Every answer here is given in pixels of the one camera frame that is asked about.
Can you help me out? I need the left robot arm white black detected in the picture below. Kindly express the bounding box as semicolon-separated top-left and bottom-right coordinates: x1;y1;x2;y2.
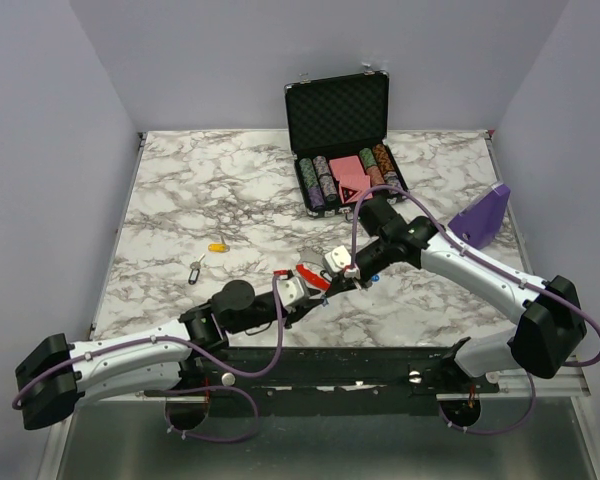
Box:
12;277;321;431

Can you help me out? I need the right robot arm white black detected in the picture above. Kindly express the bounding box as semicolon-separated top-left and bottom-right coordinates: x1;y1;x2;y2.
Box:
324;196;586;392

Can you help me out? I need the yellow key tag with key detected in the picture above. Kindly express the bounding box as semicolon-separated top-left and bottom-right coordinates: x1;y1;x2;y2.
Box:
207;236;230;253

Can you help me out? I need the pink playing card deck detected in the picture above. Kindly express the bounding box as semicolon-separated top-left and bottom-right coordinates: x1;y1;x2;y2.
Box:
328;156;371;191

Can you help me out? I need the purple box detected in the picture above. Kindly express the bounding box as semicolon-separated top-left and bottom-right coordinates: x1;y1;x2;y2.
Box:
448;182;511;250

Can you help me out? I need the black poker chip case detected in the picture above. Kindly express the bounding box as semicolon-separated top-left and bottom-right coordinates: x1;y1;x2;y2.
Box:
284;70;408;219

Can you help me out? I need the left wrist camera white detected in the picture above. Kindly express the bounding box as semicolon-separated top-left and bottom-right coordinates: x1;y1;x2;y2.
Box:
277;277;310;308

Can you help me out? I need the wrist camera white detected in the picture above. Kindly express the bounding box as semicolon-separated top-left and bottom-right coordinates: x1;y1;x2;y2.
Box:
277;277;310;308
323;245;351;276

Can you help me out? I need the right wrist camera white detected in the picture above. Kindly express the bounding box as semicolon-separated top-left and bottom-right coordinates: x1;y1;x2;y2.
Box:
323;245;351;276

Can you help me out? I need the red-handled metal keyring tool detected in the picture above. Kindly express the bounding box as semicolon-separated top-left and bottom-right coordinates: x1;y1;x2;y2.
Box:
295;248;330;291

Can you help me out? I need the black mounting rail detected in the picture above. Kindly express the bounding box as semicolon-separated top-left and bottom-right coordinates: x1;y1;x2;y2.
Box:
167;347;499;417

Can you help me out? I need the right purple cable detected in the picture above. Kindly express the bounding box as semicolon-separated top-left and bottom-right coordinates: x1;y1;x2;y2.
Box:
347;184;600;435

